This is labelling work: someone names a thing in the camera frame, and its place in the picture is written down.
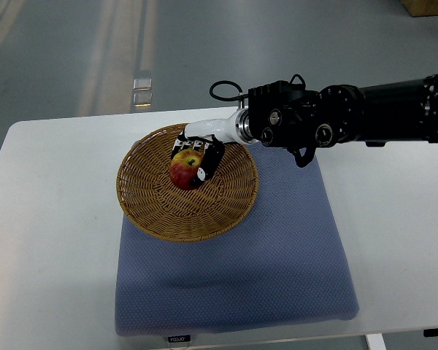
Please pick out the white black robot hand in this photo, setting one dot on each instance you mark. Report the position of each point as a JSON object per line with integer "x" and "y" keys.
{"x": 214, "y": 134}

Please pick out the red yellow apple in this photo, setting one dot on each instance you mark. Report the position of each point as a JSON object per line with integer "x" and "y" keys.
{"x": 184, "y": 168}

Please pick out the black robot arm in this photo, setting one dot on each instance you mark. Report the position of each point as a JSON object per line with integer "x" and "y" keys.
{"x": 287, "y": 115}

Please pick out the brown wicker basket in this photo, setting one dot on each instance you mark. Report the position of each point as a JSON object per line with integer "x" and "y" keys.
{"x": 154, "y": 205}

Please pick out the floor socket plates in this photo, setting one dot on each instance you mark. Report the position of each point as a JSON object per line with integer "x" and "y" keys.
{"x": 142, "y": 92}

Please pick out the blue grey cushion mat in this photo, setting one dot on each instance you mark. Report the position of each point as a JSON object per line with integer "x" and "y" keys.
{"x": 283, "y": 264}

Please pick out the black label tag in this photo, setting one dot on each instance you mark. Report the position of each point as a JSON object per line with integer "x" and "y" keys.
{"x": 179, "y": 339}

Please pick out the wooden box corner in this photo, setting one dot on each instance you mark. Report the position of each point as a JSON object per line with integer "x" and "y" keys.
{"x": 421, "y": 8}

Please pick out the white table leg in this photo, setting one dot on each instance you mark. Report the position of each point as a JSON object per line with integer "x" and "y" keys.
{"x": 375, "y": 341}

